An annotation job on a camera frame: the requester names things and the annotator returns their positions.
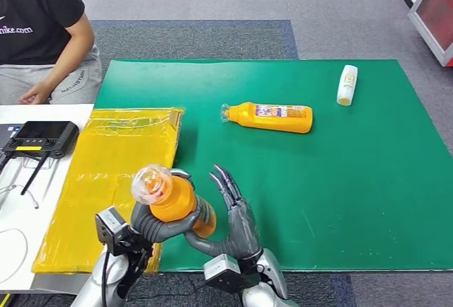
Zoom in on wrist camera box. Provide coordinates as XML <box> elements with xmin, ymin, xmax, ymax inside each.
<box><xmin>202</xmin><ymin>254</ymin><xmax>260</xmax><ymax>295</ymax></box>
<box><xmin>94</xmin><ymin>206</ymin><xmax>130</xmax><ymax>257</ymax></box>

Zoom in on thin grey wire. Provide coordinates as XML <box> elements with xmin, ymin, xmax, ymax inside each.
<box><xmin>0</xmin><ymin>183</ymin><xmax>39</xmax><ymax>210</ymax></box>

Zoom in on white bottle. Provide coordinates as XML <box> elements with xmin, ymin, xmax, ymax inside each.
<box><xmin>336</xmin><ymin>64</ymin><xmax>359</xmax><ymax>107</ymax></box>

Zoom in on white cable loop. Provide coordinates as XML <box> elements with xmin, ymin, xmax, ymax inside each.
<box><xmin>0</xmin><ymin>228</ymin><xmax>29</xmax><ymax>284</ymax></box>

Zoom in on grey laptop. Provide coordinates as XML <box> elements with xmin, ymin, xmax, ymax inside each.
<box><xmin>0</xmin><ymin>123</ymin><xmax>22</xmax><ymax>150</ymax></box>

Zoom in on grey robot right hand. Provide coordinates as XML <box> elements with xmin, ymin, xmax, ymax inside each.
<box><xmin>183</xmin><ymin>164</ymin><xmax>263</xmax><ymax>261</ymax></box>

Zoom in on yellow plastic bag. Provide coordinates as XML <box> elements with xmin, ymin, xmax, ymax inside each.
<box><xmin>32</xmin><ymin>107</ymin><xmax>183</xmax><ymax>274</ymax></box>

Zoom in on orange bottle with label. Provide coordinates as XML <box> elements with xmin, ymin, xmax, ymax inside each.
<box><xmin>131</xmin><ymin>164</ymin><xmax>217</xmax><ymax>239</ymax></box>
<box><xmin>220</xmin><ymin>102</ymin><xmax>313</xmax><ymax>134</ymax></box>

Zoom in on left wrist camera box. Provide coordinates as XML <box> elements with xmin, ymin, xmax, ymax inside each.
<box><xmin>94</xmin><ymin>206</ymin><xmax>130</xmax><ymax>257</ymax></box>

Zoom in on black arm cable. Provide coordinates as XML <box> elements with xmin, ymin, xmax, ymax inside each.
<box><xmin>101</xmin><ymin>248</ymin><xmax>111</xmax><ymax>307</ymax></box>

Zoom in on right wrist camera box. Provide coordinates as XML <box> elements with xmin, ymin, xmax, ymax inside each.
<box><xmin>202</xmin><ymin>254</ymin><xmax>260</xmax><ymax>295</ymax></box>

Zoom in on white and red cabinet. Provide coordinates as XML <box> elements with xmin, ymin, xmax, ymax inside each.
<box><xmin>408</xmin><ymin>0</ymin><xmax>453</xmax><ymax>68</ymax></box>

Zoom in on person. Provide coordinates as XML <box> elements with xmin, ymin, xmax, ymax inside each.
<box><xmin>0</xmin><ymin>0</ymin><xmax>103</xmax><ymax>105</ymax></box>

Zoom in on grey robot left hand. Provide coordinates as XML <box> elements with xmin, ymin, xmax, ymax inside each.
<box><xmin>130</xmin><ymin>168</ymin><xmax>202</xmax><ymax>245</ymax></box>

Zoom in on green mat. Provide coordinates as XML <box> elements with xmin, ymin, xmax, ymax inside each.
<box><xmin>94</xmin><ymin>59</ymin><xmax>453</xmax><ymax>273</ymax></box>

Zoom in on person's hand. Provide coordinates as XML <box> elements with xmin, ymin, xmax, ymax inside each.
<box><xmin>18</xmin><ymin>82</ymin><xmax>52</xmax><ymax>105</ymax></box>

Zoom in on black remote controller with antennas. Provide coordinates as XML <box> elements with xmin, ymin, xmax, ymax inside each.
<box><xmin>0</xmin><ymin>120</ymin><xmax>80</xmax><ymax>196</ymax></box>

